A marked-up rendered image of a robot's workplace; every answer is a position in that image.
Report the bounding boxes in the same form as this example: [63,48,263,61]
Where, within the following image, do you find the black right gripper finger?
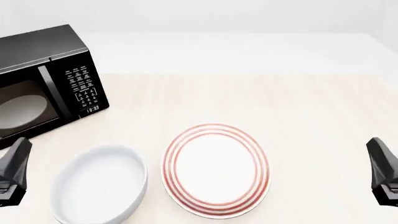
[366,137,398,187]

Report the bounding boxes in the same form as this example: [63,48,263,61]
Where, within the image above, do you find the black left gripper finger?
[0,136,33,188]

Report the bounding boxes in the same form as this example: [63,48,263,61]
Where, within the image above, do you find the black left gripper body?
[0,179,28,207]

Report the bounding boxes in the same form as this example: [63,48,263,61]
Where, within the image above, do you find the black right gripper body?
[371,177,398,207]

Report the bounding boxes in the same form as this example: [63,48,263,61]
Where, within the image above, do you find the black microwave oven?
[0,24,110,151]

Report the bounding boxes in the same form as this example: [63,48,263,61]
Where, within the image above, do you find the white oval baking dish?
[50,144,149,224]

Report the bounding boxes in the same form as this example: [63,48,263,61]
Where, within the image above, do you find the white plate with red rings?
[161,123,272,220]

